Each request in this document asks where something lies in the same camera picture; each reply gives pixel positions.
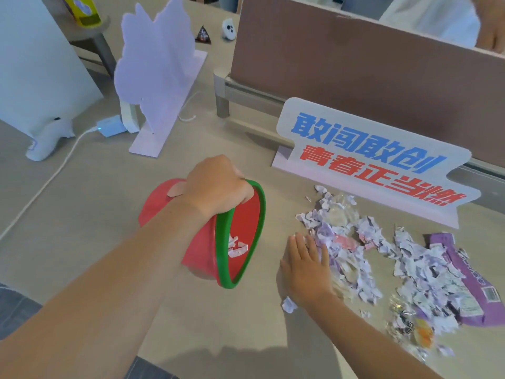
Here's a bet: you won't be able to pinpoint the clear crumpled candy wrapper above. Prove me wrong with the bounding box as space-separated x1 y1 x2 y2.
388 296 436 361

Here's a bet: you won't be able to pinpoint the red bin with green rim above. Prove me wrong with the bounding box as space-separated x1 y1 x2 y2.
138 178 267 290

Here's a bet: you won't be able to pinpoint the brown desk partition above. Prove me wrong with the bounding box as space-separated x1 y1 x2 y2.
230 0 505 168

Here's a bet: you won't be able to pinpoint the small round side table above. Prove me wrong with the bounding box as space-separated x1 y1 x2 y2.
41 0 119 77

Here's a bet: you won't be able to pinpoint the purple snack packet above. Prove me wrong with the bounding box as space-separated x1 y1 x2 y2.
429 232 505 328

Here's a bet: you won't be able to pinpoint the white sign with blue-red lettering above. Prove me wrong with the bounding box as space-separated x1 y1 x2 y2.
271 97 482 230

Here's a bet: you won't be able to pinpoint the white charger cable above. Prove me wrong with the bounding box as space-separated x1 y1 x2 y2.
0 126 99 241

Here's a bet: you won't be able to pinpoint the person's right hand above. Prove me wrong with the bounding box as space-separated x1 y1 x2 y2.
279 233 337 309

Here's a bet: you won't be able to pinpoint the person's left forearm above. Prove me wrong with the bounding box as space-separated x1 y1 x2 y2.
0 197 215 379

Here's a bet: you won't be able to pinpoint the person's blue jeans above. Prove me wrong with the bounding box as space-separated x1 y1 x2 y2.
0 283 180 379

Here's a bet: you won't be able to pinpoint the large white board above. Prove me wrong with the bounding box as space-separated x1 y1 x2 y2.
0 0 104 138

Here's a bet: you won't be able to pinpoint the white upright stand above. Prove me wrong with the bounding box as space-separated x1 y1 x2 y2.
119 99 141 134

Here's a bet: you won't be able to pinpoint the pile of torn paper scraps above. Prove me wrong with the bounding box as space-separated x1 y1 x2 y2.
296 185 484 357

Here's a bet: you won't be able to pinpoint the paper scraps inside bin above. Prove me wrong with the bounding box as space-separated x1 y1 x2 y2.
227 235 249 258

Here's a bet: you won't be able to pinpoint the pale purple cutout standee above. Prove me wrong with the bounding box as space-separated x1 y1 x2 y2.
114 0 208 158

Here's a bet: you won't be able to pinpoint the person's right forearm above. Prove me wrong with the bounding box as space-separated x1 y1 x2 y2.
310 292 444 379

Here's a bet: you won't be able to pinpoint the person's left hand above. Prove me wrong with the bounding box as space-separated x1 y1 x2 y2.
167 155 255 218

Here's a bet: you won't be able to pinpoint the thin white cable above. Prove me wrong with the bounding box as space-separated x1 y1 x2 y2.
178 90 203 123

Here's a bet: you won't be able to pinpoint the grey partition bracket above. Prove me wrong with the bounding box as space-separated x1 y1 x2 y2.
213 67 286 132

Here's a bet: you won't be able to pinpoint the white charger adapter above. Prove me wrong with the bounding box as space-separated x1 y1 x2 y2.
96 115 128 138

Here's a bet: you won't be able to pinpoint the yellow container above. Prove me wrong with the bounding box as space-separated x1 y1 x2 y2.
61 0 103 29

